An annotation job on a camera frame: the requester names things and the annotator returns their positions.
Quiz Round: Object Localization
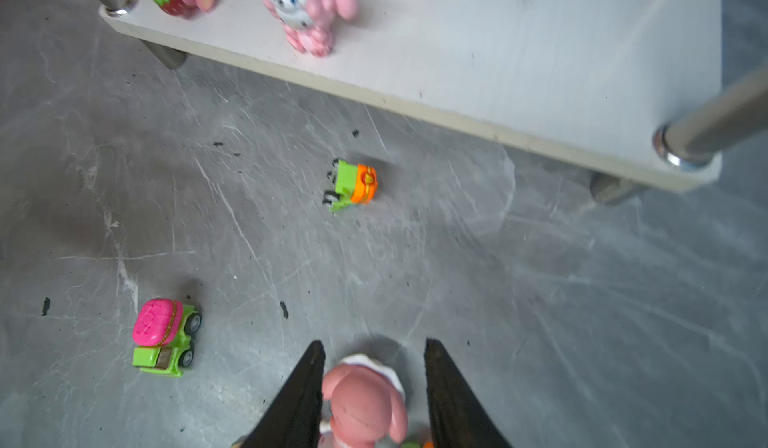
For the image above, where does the pink round head doll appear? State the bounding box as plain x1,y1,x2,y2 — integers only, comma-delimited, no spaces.
319,353,408,447

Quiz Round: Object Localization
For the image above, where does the white two-tier shelf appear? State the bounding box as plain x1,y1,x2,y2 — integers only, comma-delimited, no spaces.
99,0,767,203

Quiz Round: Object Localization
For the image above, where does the pink sheep toy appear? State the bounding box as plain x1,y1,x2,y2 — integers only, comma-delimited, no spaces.
263,0,359,58

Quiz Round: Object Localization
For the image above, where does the orange green toy car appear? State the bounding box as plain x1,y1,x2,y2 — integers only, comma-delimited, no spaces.
400,441,434,448

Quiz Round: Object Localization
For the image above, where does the green orange toy truck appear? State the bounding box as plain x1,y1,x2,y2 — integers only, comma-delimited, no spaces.
322,158,378,212

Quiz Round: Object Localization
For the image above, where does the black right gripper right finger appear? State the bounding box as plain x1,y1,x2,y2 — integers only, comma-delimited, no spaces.
424,338,512,448

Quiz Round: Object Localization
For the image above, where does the pink green toy truck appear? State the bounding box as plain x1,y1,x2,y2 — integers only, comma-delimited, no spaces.
132,298,202,378

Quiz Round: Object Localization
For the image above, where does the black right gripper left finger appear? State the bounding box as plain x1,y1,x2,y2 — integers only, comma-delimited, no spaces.
241,340,326,448

